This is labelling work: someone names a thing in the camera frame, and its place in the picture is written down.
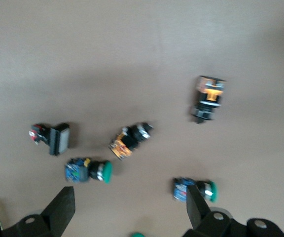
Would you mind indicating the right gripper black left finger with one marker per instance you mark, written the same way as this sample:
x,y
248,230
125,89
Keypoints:
x,y
60,209

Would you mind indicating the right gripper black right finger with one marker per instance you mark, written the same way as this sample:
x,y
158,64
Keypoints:
x,y
197,209

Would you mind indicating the green push button blue block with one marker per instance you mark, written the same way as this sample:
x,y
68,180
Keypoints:
x,y
138,234
82,171
181,188

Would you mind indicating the black square button red terminals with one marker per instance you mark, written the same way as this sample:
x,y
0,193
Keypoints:
x,y
58,138

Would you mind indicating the brown paper table cover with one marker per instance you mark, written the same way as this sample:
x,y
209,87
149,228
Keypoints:
x,y
132,49

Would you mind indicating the black selector switch orange block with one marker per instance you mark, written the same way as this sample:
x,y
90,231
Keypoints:
x,y
129,142
208,98

